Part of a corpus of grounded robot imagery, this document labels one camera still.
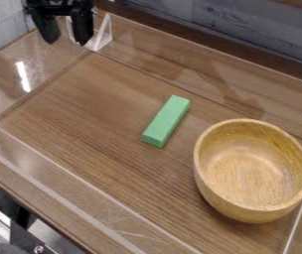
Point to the clear acrylic corner bracket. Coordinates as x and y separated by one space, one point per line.
102 35

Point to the green rectangular block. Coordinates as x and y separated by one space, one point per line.
166 120

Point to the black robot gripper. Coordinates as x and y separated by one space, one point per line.
47 24

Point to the black metal table bracket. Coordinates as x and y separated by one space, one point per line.
26 240

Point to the brown wooden bowl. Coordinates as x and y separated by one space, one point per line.
248 169

